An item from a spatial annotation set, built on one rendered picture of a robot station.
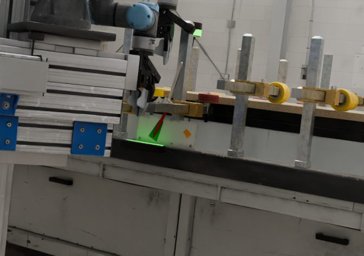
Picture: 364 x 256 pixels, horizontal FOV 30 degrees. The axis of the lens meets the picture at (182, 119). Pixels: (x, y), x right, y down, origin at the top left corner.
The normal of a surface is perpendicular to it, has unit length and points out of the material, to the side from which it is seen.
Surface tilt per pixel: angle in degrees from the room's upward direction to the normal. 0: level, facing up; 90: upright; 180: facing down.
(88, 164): 90
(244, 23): 90
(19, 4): 90
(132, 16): 90
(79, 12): 73
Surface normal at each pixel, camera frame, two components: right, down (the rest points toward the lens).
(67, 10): 0.34, -0.22
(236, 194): -0.48, -0.01
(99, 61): 0.43, 0.10
